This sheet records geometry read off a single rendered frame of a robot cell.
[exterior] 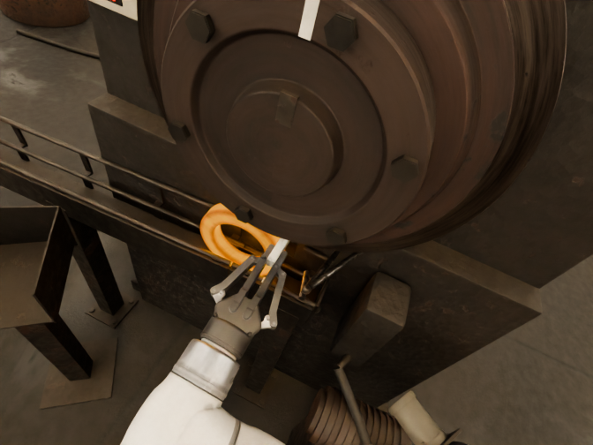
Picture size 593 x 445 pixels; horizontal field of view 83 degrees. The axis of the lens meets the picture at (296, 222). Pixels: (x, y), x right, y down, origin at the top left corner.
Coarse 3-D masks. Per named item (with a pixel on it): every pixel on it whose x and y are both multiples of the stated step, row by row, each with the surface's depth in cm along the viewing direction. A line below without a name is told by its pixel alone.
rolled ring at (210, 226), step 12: (216, 204) 67; (204, 216) 67; (216, 216) 65; (228, 216) 64; (204, 228) 69; (216, 228) 70; (252, 228) 63; (204, 240) 72; (216, 240) 72; (264, 240) 64; (276, 240) 65; (216, 252) 74; (228, 252) 74; (240, 252) 75; (240, 264) 73
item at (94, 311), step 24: (96, 240) 98; (96, 264) 103; (96, 288) 112; (96, 312) 126; (120, 312) 128; (264, 336) 86; (288, 336) 80; (264, 360) 97; (240, 384) 121; (264, 384) 111; (264, 408) 118
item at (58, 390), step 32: (0, 224) 70; (32, 224) 72; (64, 224) 72; (0, 256) 73; (32, 256) 74; (64, 256) 72; (0, 288) 68; (32, 288) 69; (0, 320) 65; (32, 320) 65; (64, 352) 93; (96, 352) 118; (64, 384) 110; (96, 384) 112
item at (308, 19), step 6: (306, 0) 24; (312, 0) 24; (318, 0) 24; (306, 6) 24; (312, 6) 24; (318, 6) 24; (306, 12) 25; (312, 12) 25; (306, 18) 25; (312, 18) 25; (306, 24) 25; (312, 24) 25; (300, 30) 26; (306, 30) 26; (300, 36) 26; (306, 36) 26
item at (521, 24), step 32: (512, 0) 26; (544, 0) 26; (512, 32) 28; (544, 32) 27; (544, 64) 28; (160, 96) 47; (544, 96) 30; (512, 128) 32; (544, 128) 31; (512, 160) 34; (480, 192) 38; (448, 224) 42
